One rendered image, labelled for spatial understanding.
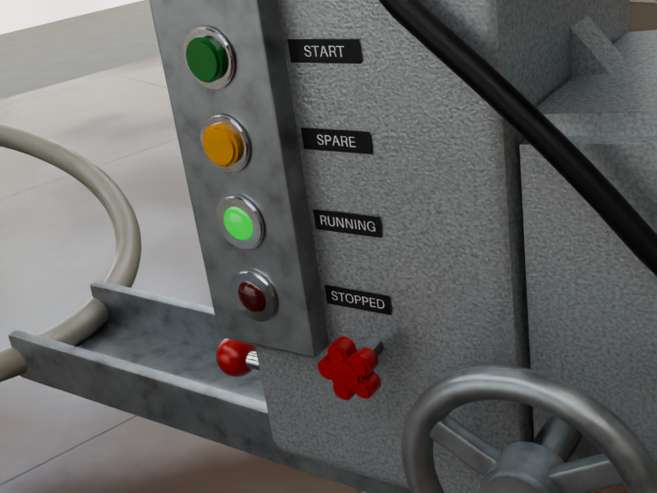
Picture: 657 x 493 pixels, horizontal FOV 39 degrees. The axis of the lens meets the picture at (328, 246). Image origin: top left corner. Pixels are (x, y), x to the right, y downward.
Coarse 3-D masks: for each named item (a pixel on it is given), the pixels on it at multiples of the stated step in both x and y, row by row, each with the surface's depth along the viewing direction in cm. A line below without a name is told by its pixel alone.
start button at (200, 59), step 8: (192, 40) 52; (200, 40) 52; (208, 40) 51; (192, 48) 52; (200, 48) 52; (208, 48) 51; (216, 48) 51; (192, 56) 52; (200, 56) 52; (208, 56) 52; (216, 56) 51; (192, 64) 52; (200, 64) 52; (208, 64) 52; (216, 64) 51; (224, 64) 52; (200, 72) 52; (208, 72) 52; (216, 72) 52; (200, 80) 53; (208, 80) 53
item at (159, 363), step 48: (96, 288) 98; (96, 336) 97; (144, 336) 96; (192, 336) 92; (48, 384) 90; (96, 384) 85; (144, 384) 81; (192, 384) 78; (240, 384) 86; (192, 432) 80; (240, 432) 77; (336, 480) 72
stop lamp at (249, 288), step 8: (240, 288) 59; (248, 288) 58; (256, 288) 58; (240, 296) 59; (248, 296) 58; (256, 296) 58; (264, 296) 58; (248, 304) 58; (256, 304) 58; (264, 304) 58; (256, 312) 59
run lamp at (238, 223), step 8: (232, 208) 56; (240, 208) 56; (224, 216) 57; (232, 216) 56; (240, 216) 56; (248, 216) 56; (232, 224) 56; (240, 224) 56; (248, 224) 56; (232, 232) 57; (240, 232) 56; (248, 232) 56
